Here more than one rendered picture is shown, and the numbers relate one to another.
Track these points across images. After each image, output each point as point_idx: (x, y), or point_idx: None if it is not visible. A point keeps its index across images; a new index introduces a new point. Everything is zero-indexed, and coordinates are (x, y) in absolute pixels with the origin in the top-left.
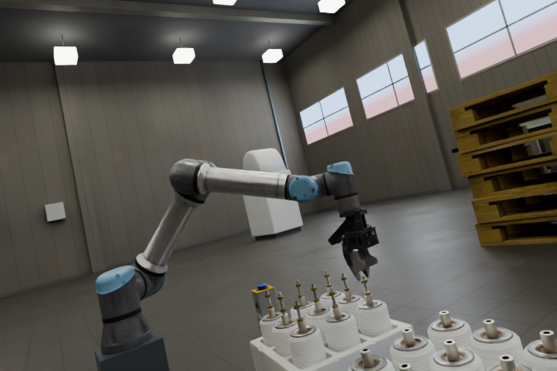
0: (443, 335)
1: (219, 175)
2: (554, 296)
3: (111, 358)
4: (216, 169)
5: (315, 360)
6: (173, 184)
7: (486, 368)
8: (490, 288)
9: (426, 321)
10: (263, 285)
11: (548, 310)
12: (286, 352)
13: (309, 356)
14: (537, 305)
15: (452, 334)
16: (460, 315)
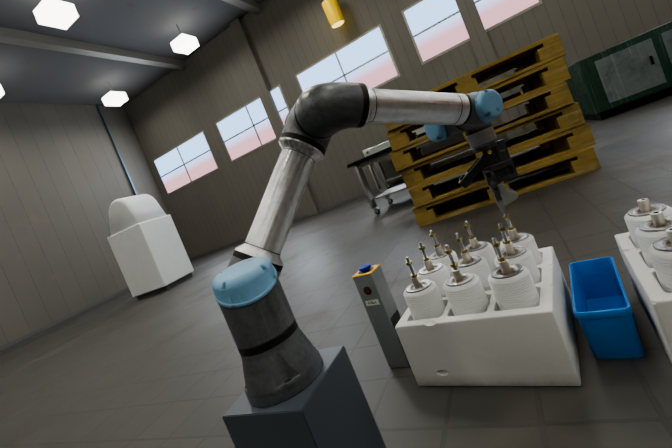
0: (664, 214)
1: (392, 95)
2: (539, 227)
3: (310, 399)
4: (382, 89)
5: (537, 294)
6: (322, 114)
7: None
8: (482, 240)
9: None
10: (369, 264)
11: (553, 233)
12: (479, 307)
13: (533, 291)
14: (540, 234)
15: (670, 211)
16: None
